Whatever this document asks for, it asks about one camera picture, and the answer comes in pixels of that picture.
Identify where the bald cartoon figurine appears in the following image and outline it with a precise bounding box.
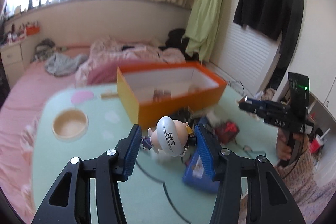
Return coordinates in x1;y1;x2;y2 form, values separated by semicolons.
141;116;194;157

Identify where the right forearm knit sleeve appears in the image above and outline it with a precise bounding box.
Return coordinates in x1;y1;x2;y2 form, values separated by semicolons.
276;148;318;206

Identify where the right hand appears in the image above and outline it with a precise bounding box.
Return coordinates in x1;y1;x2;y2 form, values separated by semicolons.
276;129;308;160

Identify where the red crumpled packet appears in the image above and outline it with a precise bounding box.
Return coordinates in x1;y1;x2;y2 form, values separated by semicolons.
215;121;240;144

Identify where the cream round cup holder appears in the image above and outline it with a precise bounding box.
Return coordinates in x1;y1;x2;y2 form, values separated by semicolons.
52;108;88;141

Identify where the silver metal cup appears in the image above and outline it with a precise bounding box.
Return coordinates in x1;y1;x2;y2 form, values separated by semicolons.
153;89;171;102

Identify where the black clothes pile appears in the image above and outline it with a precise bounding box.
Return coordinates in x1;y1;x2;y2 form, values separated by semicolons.
159;28;199;61

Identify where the green hanging curtain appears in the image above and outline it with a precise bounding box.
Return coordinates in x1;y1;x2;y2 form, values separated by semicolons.
185;0;223;62

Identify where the orange cardboard box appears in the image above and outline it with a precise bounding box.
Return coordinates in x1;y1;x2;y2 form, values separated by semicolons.
117;61;227;129

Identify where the black hanging sweater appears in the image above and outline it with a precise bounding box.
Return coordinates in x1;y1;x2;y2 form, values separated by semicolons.
233;0;305;89

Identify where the grey clothes pile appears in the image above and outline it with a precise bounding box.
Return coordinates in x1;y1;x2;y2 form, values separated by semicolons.
31;39;89;77

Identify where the pink floral blanket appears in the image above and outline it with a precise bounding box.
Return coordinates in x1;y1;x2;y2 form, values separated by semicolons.
75;36;186;88

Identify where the white drawer cabinet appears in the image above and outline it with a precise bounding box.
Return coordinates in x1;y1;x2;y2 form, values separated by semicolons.
1;35;39;89

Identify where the small orange box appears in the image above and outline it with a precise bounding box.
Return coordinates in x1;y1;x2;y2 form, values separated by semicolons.
25;26;41;36

